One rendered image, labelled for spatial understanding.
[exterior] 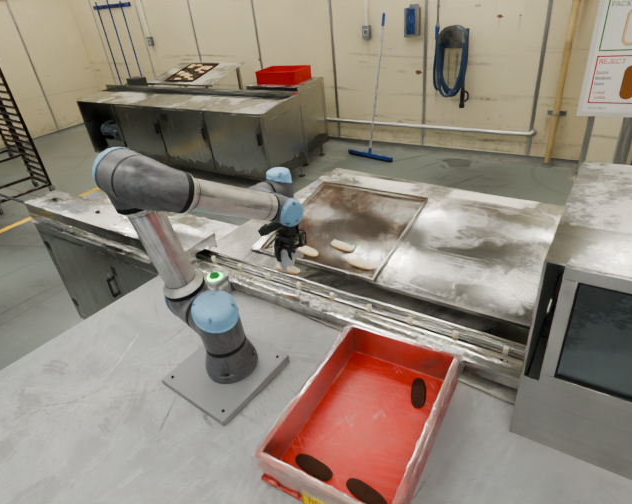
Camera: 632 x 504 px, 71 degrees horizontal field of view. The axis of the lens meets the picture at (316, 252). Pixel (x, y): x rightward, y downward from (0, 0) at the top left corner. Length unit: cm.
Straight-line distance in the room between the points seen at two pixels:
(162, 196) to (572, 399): 95
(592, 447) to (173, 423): 99
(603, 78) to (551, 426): 116
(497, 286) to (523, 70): 355
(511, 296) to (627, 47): 88
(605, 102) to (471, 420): 117
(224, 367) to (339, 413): 34
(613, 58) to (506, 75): 310
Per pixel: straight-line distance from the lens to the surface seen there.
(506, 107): 494
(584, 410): 110
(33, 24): 882
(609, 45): 182
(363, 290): 158
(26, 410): 156
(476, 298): 145
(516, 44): 482
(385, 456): 113
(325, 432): 117
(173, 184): 100
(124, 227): 215
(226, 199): 108
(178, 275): 123
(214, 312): 118
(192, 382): 135
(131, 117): 563
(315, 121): 511
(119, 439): 133
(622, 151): 192
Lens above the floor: 177
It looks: 31 degrees down
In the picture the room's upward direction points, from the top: 7 degrees counter-clockwise
